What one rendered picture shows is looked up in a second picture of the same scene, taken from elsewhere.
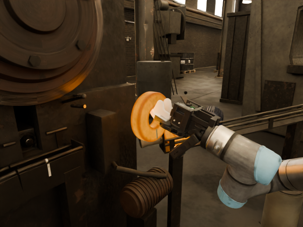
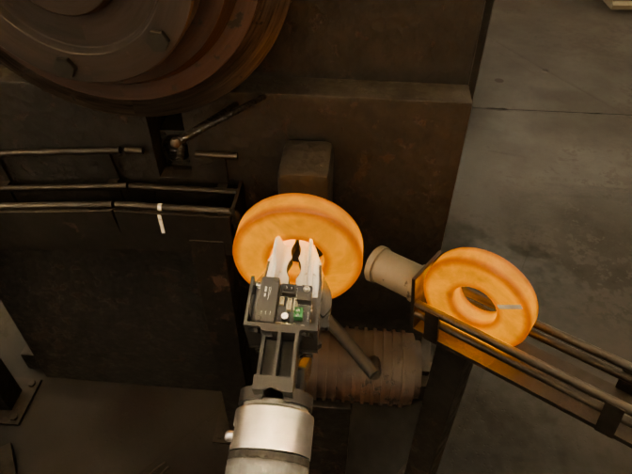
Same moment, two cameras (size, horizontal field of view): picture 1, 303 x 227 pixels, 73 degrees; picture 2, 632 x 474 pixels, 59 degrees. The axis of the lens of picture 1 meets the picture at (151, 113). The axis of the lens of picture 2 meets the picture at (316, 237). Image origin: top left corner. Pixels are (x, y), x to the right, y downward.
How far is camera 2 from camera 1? 0.61 m
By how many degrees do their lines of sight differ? 54
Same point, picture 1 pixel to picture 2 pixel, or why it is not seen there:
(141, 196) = not seen: hidden behind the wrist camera
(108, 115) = (298, 177)
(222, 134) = (244, 428)
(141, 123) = (243, 259)
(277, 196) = not seen: outside the picture
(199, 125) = (266, 365)
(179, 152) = not seen: hidden behind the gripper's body
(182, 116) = (254, 316)
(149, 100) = (270, 222)
